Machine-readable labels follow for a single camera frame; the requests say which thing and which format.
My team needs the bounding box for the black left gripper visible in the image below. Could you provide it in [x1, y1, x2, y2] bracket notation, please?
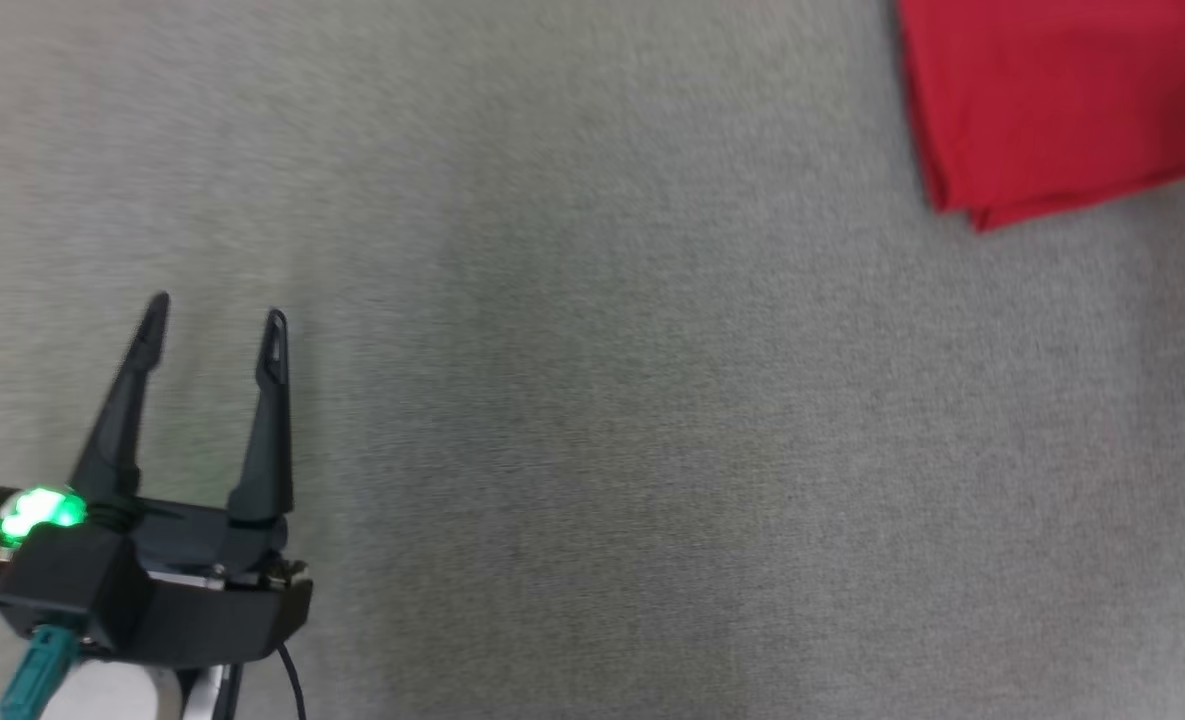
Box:
[70, 291, 313, 667]

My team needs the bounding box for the red basketball jersey white trim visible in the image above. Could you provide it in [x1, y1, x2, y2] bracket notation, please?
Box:
[897, 0, 1185, 234]

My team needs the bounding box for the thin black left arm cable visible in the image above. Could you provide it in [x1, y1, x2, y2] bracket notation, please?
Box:
[275, 643, 309, 720]

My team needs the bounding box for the teal left camera cable connector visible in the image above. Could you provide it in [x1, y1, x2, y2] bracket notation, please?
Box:
[0, 625, 84, 720]

